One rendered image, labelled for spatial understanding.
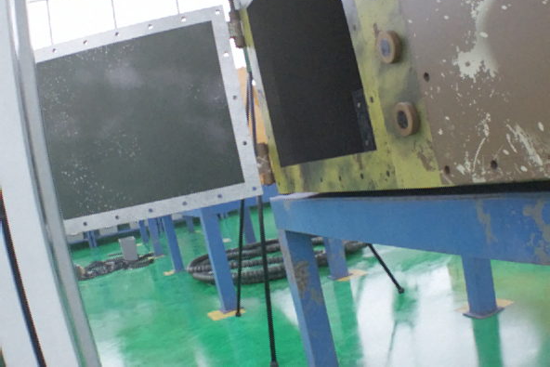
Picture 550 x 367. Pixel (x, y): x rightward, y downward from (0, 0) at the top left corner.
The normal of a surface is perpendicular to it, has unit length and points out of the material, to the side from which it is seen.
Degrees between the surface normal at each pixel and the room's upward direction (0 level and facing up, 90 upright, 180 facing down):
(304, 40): 90
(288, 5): 90
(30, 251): 90
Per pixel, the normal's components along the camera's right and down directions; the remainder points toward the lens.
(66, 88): 0.10, -0.05
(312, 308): 0.32, -0.10
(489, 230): -0.92, 0.19
